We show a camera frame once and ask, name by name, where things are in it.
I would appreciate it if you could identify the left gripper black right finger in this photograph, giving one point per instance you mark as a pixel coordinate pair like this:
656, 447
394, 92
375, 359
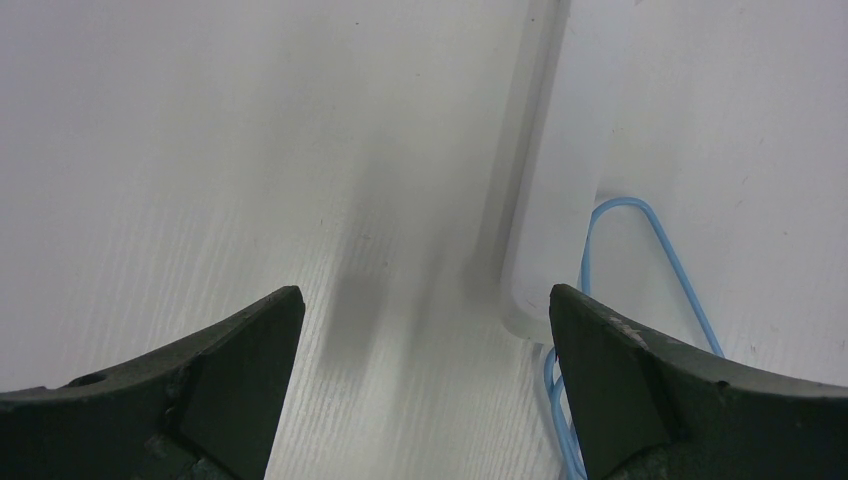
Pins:
648, 406

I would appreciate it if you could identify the left grey rack pole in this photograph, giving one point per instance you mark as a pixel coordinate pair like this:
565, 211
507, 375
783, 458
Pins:
554, 141

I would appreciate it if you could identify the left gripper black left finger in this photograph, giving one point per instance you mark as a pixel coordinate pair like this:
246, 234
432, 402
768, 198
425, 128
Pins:
206, 406

